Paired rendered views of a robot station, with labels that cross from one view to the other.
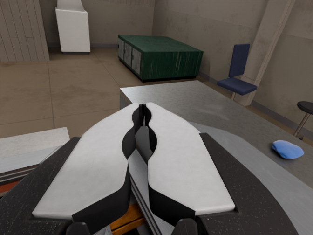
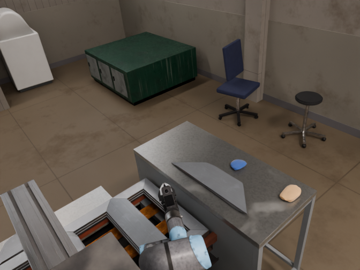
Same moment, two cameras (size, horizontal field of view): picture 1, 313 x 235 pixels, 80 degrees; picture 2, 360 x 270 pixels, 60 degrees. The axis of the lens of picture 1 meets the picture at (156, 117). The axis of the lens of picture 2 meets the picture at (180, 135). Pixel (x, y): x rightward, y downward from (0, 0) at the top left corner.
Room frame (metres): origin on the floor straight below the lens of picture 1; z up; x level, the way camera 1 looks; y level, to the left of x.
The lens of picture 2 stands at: (-1.11, -0.02, 2.58)
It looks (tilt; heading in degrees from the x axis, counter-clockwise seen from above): 34 degrees down; 356
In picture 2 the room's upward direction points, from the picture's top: 6 degrees counter-clockwise
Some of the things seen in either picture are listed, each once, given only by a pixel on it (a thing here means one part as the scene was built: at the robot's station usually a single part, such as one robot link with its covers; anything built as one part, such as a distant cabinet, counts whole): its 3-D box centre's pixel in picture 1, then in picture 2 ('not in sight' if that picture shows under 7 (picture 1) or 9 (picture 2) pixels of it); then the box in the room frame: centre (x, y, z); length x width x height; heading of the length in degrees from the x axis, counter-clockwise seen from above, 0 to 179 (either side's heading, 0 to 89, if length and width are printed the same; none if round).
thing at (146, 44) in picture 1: (156, 56); (140, 65); (4.83, 0.20, 0.33); 1.68 x 1.52 x 0.66; 31
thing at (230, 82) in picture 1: (237, 81); (237, 83); (2.99, -1.22, 0.54); 0.63 x 0.60 x 1.09; 25
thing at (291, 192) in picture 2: not in sight; (291, 193); (0.26, -0.79, 1.07); 0.16 x 0.10 x 0.04; 122
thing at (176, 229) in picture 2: not in sight; (177, 231); (-0.19, -0.02, 1.43); 0.11 x 0.08 x 0.09; 5
